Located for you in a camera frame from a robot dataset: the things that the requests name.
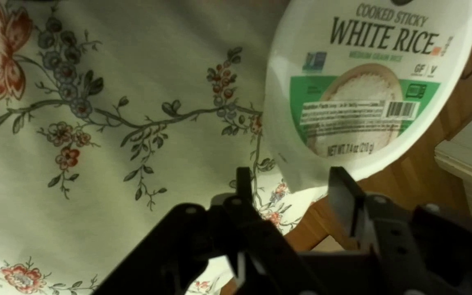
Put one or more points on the white rice bowl with label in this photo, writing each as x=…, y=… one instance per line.
x=367, y=82

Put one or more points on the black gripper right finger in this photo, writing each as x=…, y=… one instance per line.
x=400, y=246

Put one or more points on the floral bedspread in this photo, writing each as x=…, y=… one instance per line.
x=109, y=190

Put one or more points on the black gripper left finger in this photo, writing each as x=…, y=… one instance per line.
x=219, y=246

